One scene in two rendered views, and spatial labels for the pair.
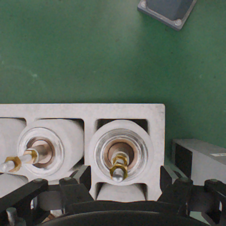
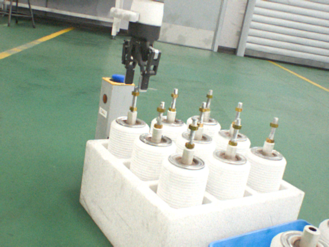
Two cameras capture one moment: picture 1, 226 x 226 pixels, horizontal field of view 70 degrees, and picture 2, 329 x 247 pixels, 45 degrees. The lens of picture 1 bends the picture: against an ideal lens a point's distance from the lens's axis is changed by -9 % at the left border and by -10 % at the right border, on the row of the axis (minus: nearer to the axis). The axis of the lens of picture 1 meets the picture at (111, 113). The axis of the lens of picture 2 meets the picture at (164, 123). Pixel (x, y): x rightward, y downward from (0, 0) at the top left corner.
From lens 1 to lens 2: 0.91 m
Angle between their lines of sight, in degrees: 77
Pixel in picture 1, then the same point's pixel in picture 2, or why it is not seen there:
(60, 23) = not seen: outside the picture
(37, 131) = (145, 140)
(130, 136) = (118, 120)
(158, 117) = (97, 141)
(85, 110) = (116, 161)
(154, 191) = not seen: hidden behind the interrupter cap
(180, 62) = (19, 192)
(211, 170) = (115, 109)
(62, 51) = not seen: outside the picture
